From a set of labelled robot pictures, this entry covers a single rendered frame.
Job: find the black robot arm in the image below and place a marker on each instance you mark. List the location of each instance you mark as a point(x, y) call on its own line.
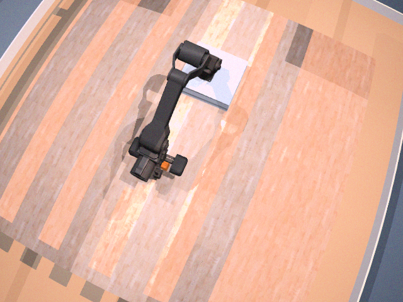
point(153, 140)

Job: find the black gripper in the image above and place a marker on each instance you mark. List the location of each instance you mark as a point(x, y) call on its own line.
point(178, 162)

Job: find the orange block with dark blue panel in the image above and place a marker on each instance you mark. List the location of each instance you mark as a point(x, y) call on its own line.
point(165, 166)

